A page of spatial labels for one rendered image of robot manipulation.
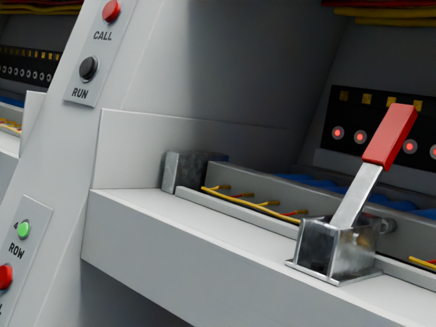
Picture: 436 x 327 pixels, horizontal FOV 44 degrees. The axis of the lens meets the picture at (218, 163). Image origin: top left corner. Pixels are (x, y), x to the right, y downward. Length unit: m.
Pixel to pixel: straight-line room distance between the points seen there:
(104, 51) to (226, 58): 0.09
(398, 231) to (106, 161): 0.17
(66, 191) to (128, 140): 0.05
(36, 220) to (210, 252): 0.15
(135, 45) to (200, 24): 0.05
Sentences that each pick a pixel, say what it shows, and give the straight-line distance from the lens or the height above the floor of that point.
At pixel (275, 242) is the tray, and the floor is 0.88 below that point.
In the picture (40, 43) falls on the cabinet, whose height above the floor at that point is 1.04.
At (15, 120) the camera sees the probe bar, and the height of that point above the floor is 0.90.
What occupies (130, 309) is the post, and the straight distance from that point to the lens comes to 0.39.
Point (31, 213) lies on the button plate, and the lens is 0.38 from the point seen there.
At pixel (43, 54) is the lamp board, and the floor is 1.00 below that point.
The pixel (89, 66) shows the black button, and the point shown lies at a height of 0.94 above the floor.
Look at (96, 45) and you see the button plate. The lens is 0.39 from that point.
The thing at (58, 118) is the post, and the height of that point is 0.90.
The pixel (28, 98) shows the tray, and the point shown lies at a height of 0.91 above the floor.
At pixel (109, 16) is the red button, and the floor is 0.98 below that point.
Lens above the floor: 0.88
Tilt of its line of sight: 5 degrees up
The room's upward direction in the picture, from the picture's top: 21 degrees clockwise
